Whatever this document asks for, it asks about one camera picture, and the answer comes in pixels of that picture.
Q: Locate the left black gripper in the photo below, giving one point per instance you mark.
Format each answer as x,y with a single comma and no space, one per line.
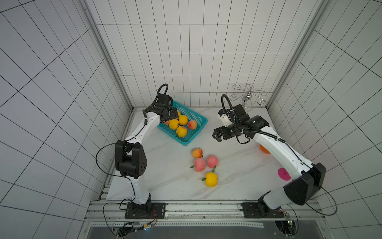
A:
174,114

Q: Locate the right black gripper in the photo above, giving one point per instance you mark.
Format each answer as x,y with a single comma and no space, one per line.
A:
222,132

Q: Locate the yellow peach top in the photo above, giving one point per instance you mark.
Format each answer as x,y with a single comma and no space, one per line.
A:
183,120

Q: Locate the orange red peach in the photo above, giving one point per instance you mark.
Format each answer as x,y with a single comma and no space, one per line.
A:
192,124
197,153

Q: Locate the pink peach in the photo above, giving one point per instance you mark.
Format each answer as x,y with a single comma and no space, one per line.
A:
199,165
212,161

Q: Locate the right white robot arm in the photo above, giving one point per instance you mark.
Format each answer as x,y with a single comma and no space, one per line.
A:
306,177

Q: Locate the teal plastic basket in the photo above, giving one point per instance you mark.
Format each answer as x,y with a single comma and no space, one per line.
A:
192,133

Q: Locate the orange plastic bowl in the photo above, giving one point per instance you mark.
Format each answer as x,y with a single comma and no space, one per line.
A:
264,150

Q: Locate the silver metal cup rack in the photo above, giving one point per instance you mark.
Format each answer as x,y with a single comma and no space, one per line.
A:
247,96

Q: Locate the pink plastic goblet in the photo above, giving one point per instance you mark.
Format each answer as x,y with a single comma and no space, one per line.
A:
283,174

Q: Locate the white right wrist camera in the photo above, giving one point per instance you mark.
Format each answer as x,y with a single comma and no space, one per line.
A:
226,120

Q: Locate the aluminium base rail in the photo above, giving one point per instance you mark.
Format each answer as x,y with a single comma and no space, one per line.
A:
115,215

